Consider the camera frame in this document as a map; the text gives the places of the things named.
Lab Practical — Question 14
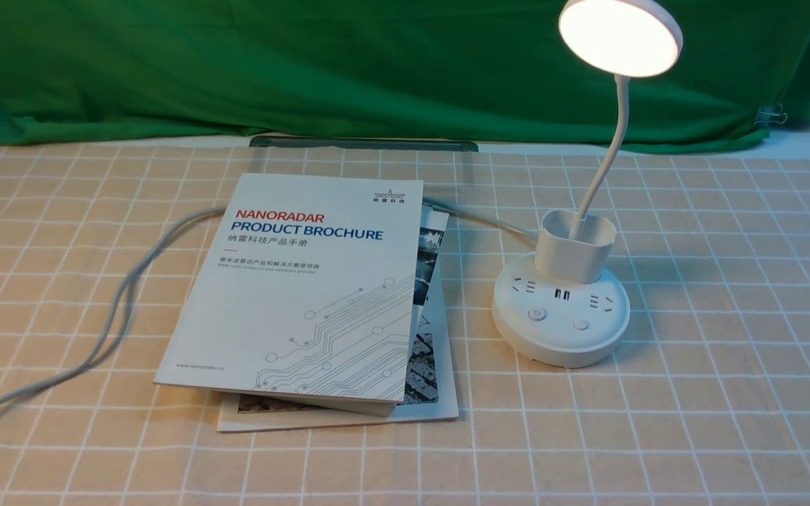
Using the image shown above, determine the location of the grey power cable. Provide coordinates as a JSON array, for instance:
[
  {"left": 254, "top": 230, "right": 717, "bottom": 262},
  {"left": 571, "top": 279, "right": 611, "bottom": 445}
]
[{"left": 0, "top": 197, "right": 539, "bottom": 431}]

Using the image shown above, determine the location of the beige checkered tablecloth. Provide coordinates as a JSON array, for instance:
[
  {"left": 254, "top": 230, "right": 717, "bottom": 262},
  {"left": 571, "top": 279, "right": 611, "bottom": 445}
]
[{"left": 0, "top": 144, "right": 810, "bottom": 505}]

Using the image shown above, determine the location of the white Nanoradar product brochure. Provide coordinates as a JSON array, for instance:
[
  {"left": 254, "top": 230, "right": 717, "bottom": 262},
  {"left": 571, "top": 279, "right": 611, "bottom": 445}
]
[{"left": 154, "top": 173, "right": 424, "bottom": 417}]

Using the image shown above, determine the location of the white desk lamp with sockets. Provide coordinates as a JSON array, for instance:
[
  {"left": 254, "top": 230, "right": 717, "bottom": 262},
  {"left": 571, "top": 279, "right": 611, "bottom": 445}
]
[{"left": 491, "top": 1, "right": 683, "bottom": 368}]

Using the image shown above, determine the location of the metal binder clip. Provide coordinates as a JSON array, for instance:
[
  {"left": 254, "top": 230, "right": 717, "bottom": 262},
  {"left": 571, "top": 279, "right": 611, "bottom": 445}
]
[{"left": 753, "top": 105, "right": 788, "bottom": 129}]

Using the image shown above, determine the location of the green backdrop cloth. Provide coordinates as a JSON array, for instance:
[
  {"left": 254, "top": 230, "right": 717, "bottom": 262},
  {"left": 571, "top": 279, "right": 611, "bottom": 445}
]
[{"left": 0, "top": 1, "right": 810, "bottom": 154}]

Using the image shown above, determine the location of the magazine under brochure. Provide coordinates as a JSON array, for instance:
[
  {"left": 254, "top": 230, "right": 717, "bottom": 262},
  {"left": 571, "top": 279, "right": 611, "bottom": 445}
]
[{"left": 217, "top": 205, "right": 459, "bottom": 434}]

